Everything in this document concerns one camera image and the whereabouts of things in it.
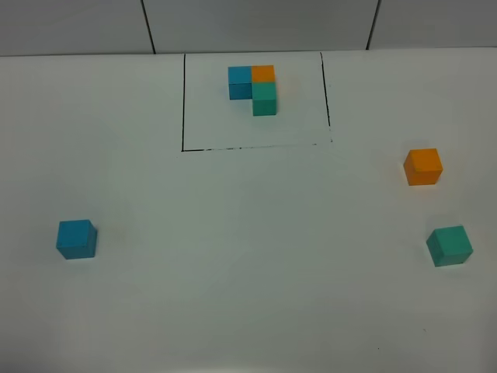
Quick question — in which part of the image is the green template block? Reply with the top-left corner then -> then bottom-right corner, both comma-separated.
252,82 -> 277,117

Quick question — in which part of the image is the orange template block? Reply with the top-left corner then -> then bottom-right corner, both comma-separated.
251,65 -> 276,83

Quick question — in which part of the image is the blue template block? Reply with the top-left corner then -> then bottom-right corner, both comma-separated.
228,66 -> 252,100

